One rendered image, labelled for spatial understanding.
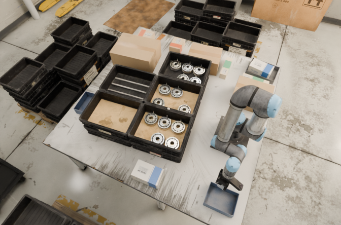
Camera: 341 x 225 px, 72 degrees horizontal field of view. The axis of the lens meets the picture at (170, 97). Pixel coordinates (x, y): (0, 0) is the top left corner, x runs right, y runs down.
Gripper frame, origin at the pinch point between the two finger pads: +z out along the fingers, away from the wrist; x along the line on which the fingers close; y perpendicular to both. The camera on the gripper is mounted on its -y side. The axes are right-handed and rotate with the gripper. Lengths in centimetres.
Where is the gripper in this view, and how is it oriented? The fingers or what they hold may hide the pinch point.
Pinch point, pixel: (224, 188)
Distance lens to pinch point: 174.8
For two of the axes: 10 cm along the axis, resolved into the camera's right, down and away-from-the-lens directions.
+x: -4.4, 6.5, -6.2
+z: -0.4, 6.8, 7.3
